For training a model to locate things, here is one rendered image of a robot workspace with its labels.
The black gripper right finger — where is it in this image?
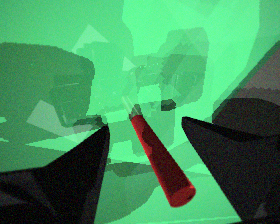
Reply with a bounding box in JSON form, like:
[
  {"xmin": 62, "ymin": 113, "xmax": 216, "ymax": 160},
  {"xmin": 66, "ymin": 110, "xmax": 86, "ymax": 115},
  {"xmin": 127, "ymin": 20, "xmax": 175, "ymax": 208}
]
[{"xmin": 181, "ymin": 116, "xmax": 280, "ymax": 221}]

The red peg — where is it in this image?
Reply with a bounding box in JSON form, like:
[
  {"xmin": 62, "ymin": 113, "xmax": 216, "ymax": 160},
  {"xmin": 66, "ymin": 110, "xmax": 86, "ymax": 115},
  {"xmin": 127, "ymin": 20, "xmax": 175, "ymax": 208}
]
[{"xmin": 131, "ymin": 115, "xmax": 196, "ymax": 208}]

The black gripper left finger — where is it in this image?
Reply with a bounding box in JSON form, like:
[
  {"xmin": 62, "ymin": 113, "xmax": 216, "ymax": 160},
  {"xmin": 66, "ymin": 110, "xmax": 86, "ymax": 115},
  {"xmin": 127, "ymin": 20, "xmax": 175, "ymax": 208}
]
[{"xmin": 0, "ymin": 126, "xmax": 110, "ymax": 224}]

